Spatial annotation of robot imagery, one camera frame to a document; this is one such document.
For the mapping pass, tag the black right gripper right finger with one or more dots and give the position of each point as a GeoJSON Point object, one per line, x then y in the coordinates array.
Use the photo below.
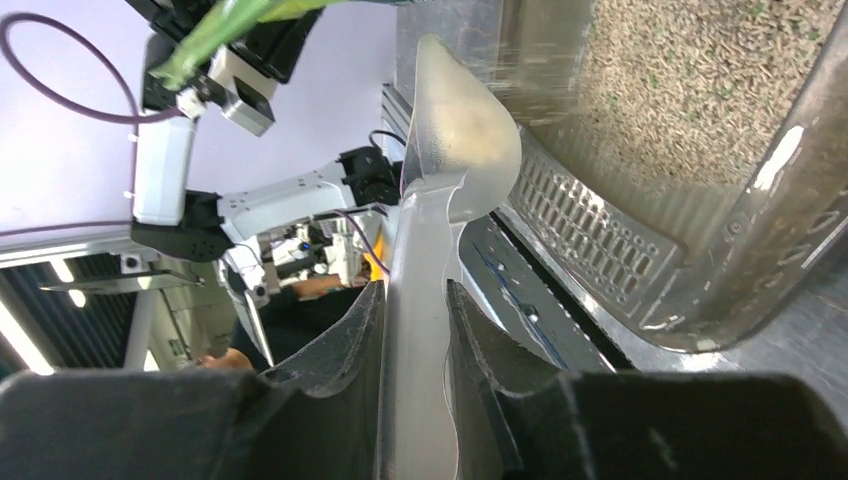
{"type": "Point", "coordinates": [519, 417]}

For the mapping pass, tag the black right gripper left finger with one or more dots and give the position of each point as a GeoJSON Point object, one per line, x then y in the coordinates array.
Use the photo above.
{"type": "Point", "coordinates": [314, 416]}

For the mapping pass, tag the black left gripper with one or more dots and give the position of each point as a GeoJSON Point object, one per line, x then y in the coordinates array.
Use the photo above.
{"type": "Point", "coordinates": [271, 48]}

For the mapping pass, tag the green cat litter bag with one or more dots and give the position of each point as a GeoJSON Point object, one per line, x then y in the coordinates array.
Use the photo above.
{"type": "Point", "coordinates": [224, 23]}

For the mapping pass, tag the clear plastic scoop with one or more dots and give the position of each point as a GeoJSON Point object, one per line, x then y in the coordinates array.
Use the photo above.
{"type": "Point", "coordinates": [462, 160]}

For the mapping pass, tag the brown translucent litter box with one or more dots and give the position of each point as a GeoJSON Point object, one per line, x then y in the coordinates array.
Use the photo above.
{"type": "Point", "coordinates": [685, 162]}

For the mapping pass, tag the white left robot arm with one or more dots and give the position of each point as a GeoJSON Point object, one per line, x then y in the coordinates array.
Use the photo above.
{"type": "Point", "coordinates": [279, 153]}

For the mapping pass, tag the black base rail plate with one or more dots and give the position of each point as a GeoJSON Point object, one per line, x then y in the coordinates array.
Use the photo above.
{"type": "Point", "coordinates": [524, 300]}

